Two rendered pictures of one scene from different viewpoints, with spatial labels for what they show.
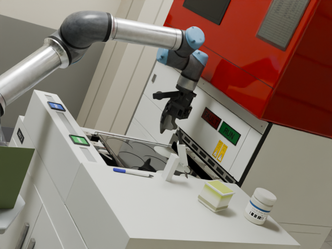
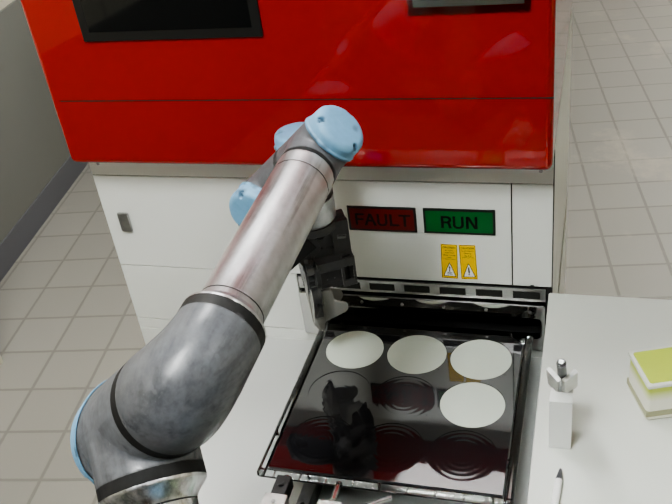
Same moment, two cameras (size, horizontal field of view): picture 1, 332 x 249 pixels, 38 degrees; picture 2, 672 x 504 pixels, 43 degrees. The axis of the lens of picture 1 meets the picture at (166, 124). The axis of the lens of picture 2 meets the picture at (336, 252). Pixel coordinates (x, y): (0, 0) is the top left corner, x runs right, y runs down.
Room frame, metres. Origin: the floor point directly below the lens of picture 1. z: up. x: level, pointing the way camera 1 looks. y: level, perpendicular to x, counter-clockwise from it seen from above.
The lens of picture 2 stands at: (0.89, 0.60, 1.84)
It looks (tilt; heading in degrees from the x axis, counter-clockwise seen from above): 33 degrees down; 326
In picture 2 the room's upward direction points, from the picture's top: 8 degrees counter-clockwise
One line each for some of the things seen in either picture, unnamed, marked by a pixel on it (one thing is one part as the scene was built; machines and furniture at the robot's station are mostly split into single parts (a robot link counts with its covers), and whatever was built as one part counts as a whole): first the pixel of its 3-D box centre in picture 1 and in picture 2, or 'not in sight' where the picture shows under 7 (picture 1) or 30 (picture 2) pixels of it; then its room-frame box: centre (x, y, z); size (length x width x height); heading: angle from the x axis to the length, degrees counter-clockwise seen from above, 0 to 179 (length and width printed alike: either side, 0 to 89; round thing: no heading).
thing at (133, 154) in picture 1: (155, 163); (404, 399); (1.69, -0.02, 0.90); 0.34 x 0.34 x 0.01; 37
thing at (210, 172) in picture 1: (195, 168); (419, 318); (1.83, -0.18, 0.89); 0.44 x 0.02 x 0.10; 37
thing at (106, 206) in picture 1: (185, 225); (664, 476); (1.32, -0.18, 0.89); 0.62 x 0.35 x 0.14; 127
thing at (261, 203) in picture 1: (259, 206); not in sight; (1.41, -0.37, 1.01); 0.07 x 0.07 x 0.10
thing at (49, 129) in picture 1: (60, 141); not in sight; (1.53, 0.31, 0.89); 0.55 x 0.09 x 0.14; 37
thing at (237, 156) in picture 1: (189, 122); (317, 251); (1.98, -0.09, 1.02); 0.81 x 0.03 x 0.40; 37
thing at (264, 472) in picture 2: (113, 156); (379, 487); (1.58, 0.12, 0.90); 0.38 x 0.01 x 0.01; 37
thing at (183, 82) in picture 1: (187, 83); (310, 207); (1.86, -0.01, 1.19); 0.08 x 0.08 x 0.05
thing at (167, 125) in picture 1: (167, 125); (330, 310); (1.84, -0.01, 1.01); 0.06 x 0.03 x 0.09; 66
